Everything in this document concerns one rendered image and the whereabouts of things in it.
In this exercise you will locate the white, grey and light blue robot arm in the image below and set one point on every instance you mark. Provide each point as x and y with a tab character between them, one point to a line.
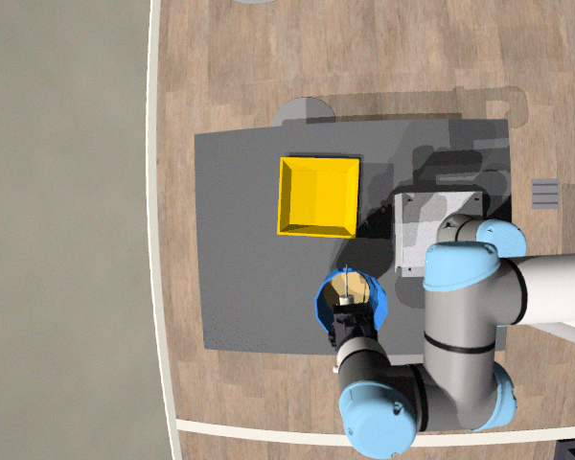
470	289

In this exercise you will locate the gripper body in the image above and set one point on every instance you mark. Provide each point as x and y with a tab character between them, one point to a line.
344	314

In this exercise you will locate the yellow square tray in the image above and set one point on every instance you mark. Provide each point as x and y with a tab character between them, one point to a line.
318	197

